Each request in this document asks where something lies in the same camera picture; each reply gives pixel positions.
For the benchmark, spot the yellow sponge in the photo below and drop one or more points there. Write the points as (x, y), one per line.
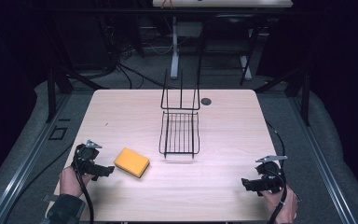
(131, 162)

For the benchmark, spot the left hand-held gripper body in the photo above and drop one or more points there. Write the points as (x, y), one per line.
(86, 154)

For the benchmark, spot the person's left hand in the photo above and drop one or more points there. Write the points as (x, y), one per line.
(70, 183)

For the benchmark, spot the orange object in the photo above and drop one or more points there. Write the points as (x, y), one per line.
(167, 3)

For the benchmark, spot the white table leg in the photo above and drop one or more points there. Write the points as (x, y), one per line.
(246, 67)
(175, 49)

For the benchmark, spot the black chair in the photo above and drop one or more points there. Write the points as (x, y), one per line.
(227, 40)

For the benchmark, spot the person's right hand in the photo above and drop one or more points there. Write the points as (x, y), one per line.
(281, 205)

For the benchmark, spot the black metal stand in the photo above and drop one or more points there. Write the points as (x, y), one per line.
(306, 96)
(51, 93)

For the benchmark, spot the round dark table grommet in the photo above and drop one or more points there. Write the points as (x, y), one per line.
(206, 101)

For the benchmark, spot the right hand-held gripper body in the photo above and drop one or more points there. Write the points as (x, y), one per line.
(271, 174)

